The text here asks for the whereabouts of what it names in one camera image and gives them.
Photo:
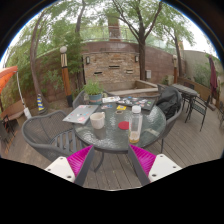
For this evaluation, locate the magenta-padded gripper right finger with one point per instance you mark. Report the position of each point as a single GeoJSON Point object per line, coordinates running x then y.
{"type": "Point", "coordinates": [143, 160]}

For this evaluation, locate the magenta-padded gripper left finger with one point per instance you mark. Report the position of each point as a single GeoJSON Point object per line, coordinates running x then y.
{"type": "Point", "coordinates": [80, 160]}

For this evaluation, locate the clear plastic drink bottle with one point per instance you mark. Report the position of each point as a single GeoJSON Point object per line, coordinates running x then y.
{"type": "Point", "coordinates": [135, 125]}

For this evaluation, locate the flat round red coaster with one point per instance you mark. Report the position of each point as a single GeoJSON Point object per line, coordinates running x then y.
{"type": "Point", "coordinates": [123, 125]}

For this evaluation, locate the grey mesh armchair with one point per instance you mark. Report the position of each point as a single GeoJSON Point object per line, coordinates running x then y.
{"type": "Point", "coordinates": [46, 133]}
{"type": "Point", "coordinates": [80, 99]}
{"type": "Point", "coordinates": [173, 115]}

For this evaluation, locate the white mug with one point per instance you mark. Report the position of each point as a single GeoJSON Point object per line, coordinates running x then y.
{"type": "Point", "coordinates": [97, 120]}

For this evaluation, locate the grey laptop with stickers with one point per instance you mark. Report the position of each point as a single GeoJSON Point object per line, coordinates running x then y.
{"type": "Point", "coordinates": [81, 114]}

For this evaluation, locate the yellow card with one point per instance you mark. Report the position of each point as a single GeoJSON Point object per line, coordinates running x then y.
{"type": "Point", "coordinates": [121, 107]}

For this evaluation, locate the dark laptop with stickers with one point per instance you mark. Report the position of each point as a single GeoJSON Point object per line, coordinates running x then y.
{"type": "Point", "coordinates": [138, 101]}

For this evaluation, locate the small sticker card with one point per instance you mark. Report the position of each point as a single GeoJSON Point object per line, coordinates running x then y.
{"type": "Point", "coordinates": [106, 106]}

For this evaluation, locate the black jacket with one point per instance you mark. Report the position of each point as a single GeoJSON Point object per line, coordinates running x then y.
{"type": "Point", "coordinates": [168, 100]}

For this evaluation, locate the white printed booklet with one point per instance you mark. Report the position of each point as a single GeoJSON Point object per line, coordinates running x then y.
{"type": "Point", "coordinates": [110, 99]}

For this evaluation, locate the blue yellow striped cone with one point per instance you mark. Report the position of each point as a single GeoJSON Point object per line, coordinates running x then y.
{"type": "Point", "coordinates": [40, 102]}

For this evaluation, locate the green plant in blue pot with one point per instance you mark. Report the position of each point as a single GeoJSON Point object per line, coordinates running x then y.
{"type": "Point", "coordinates": [94, 91]}

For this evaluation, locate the black metal patio chair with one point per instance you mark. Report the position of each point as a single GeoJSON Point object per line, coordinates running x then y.
{"type": "Point", "coordinates": [199, 106]}

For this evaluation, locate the dark square patio table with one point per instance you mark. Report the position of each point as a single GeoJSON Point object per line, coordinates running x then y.
{"type": "Point", "coordinates": [185, 89]}

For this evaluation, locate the closed dark red parasol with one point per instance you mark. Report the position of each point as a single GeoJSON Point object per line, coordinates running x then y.
{"type": "Point", "coordinates": [213, 76]}

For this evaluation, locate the orange parasol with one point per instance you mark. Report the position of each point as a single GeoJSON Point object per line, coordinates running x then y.
{"type": "Point", "coordinates": [6, 77]}

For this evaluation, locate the wooden lamp post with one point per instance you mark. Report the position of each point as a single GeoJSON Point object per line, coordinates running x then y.
{"type": "Point", "coordinates": [175, 68]}
{"type": "Point", "coordinates": [65, 76]}

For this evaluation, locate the black wall lantern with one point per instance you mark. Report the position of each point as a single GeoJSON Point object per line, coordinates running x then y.
{"type": "Point", "coordinates": [136, 58]}
{"type": "Point", "coordinates": [88, 60]}

